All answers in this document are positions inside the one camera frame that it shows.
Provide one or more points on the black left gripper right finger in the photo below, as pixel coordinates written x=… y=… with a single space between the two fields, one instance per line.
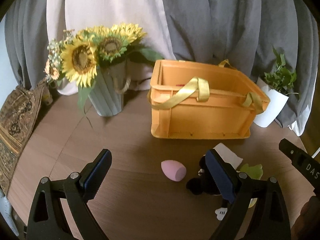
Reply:
x=270 y=219

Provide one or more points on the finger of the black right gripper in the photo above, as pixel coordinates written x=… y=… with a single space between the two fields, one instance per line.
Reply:
x=303 y=162

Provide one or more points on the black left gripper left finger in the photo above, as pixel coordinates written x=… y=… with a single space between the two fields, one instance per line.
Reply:
x=47 y=219

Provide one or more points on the pink makeup sponge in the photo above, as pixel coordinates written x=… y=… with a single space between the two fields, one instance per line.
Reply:
x=173 y=170

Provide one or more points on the person's right hand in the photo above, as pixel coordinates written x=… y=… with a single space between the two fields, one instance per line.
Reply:
x=306 y=225

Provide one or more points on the green felt leaf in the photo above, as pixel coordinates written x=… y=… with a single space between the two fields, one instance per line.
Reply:
x=254 y=172

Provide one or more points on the black mouse plush toy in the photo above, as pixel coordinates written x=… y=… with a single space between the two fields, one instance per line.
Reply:
x=204 y=183

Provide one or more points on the white paper napkin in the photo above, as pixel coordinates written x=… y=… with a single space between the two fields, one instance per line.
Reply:
x=228 y=156

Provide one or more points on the white plant pot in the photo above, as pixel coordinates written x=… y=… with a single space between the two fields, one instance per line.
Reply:
x=276 y=104

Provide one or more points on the green potted plant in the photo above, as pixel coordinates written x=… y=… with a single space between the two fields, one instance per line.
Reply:
x=281 y=79

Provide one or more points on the patterned brown cushion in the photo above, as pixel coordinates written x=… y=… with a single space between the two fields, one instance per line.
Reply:
x=18 y=118

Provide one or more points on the orange plastic crate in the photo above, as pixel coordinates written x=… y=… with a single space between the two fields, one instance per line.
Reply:
x=191 y=100

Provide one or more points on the grey ribbed vase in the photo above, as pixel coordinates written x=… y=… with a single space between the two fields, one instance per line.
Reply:
x=107 y=96

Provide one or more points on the sunflower bouquet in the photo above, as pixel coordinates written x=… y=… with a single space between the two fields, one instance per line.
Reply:
x=78 y=56

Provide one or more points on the white sheer curtain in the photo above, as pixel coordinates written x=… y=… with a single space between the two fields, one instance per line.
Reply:
x=78 y=14

